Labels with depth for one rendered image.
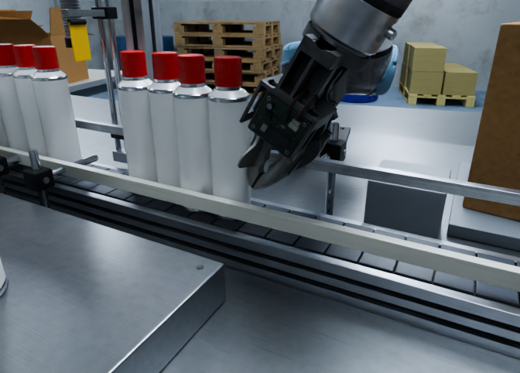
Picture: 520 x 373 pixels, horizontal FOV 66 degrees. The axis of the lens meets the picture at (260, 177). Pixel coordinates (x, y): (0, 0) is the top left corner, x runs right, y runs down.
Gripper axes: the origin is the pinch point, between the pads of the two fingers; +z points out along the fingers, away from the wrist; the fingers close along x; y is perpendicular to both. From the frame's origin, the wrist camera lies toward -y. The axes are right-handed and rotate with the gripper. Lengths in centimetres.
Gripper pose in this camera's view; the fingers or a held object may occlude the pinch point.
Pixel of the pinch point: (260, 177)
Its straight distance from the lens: 52.0
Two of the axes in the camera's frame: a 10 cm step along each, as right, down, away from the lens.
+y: -4.6, 3.3, -8.2
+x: 7.7, 6.1, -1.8
